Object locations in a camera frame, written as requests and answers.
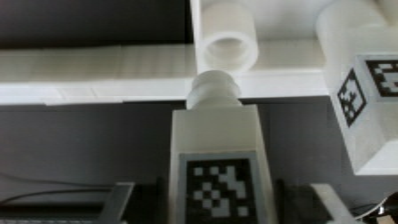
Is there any white chair leg with tag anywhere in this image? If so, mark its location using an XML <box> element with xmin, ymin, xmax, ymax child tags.
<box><xmin>317</xmin><ymin>0</ymin><xmax>398</xmax><ymax>175</ymax></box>

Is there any white chair leg small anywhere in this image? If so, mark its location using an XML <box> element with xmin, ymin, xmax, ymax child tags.
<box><xmin>168</xmin><ymin>71</ymin><xmax>278</xmax><ymax>224</ymax></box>

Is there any white U-shaped obstacle fence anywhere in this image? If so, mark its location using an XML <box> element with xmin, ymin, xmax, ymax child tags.
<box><xmin>0</xmin><ymin>40</ymin><xmax>329</xmax><ymax>105</ymax></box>

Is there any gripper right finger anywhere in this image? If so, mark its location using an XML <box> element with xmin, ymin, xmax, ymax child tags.
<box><xmin>276</xmin><ymin>179</ymin><xmax>360</xmax><ymax>224</ymax></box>

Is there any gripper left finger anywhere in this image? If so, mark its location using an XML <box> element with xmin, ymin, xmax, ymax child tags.
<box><xmin>97</xmin><ymin>178</ymin><xmax>164</xmax><ymax>224</ymax></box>

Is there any white chair seat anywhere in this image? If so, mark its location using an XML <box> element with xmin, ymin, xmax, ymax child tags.
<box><xmin>189</xmin><ymin>0</ymin><xmax>398</xmax><ymax>101</ymax></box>

